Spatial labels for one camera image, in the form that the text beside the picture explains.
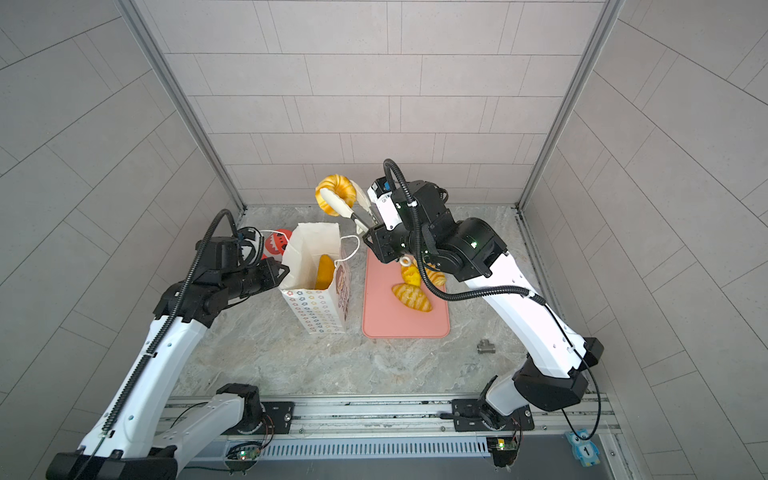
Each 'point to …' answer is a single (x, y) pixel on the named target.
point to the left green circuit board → (244, 452)
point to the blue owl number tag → (584, 450)
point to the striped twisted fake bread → (438, 278)
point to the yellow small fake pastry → (411, 274)
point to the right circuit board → (503, 448)
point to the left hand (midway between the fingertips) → (296, 264)
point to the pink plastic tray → (387, 316)
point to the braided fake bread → (412, 296)
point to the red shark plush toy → (277, 242)
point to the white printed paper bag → (321, 311)
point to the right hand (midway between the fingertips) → (369, 236)
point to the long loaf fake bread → (326, 273)
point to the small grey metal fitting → (485, 347)
